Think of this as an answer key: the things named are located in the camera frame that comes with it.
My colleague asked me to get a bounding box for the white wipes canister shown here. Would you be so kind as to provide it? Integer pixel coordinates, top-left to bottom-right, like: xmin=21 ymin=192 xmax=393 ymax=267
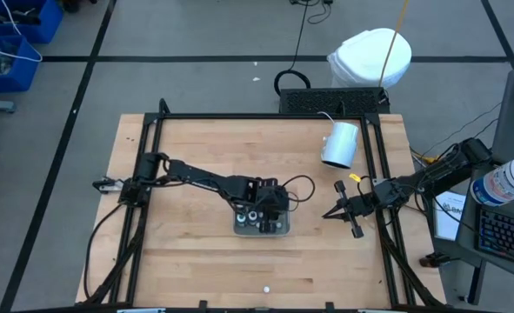
xmin=470 ymin=154 xmax=514 ymax=208

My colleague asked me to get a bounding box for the white lined trash bin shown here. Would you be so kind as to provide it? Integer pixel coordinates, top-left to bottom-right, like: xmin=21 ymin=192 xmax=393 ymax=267
xmin=326 ymin=27 xmax=413 ymax=90

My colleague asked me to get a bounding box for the black backlit keyboard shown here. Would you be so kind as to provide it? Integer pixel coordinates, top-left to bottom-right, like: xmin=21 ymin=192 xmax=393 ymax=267
xmin=477 ymin=206 xmax=514 ymax=268

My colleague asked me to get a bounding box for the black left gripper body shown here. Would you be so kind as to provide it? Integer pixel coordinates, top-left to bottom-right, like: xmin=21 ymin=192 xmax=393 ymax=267
xmin=252 ymin=176 xmax=280 ymax=234

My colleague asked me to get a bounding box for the black cable bundle with plugs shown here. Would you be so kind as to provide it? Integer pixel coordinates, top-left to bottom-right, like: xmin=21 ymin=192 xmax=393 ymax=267
xmin=289 ymin=0 xmax=335 ymax=25

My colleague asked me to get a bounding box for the black looped floor cable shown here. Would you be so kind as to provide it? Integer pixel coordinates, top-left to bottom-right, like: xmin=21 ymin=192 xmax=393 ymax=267
xmin=273 ymin=0 xmax=313 ymax=97

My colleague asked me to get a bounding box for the yellow hanging cable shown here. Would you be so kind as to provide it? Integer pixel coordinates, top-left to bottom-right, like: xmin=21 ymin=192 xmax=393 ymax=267
xmin=377 ymin=0 xmax=411 ymax=88

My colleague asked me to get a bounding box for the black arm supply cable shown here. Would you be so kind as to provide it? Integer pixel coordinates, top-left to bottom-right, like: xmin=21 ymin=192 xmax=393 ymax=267
xmin=83 ymin=202 xmax=125 ymax=301

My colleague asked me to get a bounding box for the white printed paper sheet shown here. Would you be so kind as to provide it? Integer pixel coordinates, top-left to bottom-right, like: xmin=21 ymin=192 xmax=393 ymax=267
xmin=432 ymin=190 xmax=468 ymax=242

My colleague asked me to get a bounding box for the clear plastic tray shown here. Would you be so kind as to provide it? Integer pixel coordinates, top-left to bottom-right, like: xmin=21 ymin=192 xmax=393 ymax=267
xmin=232 ymin=203 xmax=292 ymax=238

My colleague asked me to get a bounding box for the dark grey desk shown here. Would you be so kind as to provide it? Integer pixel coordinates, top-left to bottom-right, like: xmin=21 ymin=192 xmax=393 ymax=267
xmin=430 ymin=147 xmax=514 ymax=305

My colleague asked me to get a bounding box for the white cylinder with black opening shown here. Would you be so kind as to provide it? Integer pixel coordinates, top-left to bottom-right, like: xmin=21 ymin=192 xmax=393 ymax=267
xmin=320 ymin=121 xmax=361 ymax=170

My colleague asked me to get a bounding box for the blue plastic storage bin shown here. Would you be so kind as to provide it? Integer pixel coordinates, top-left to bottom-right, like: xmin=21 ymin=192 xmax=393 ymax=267
xmin=0 ymin=0 xmax=65 ymax=45
xmin=0 ymin=35 xmax=43 ymax=94

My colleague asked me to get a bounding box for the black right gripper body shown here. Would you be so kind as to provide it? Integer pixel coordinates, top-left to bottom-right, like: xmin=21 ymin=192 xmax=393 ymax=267
xmin=333 ymin=179 xmax=377 ymax=239

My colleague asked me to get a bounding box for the black vented computer case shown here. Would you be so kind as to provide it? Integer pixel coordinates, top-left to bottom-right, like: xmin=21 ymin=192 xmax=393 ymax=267
xmin=278 ymin=86 xmax=391 ymax=117

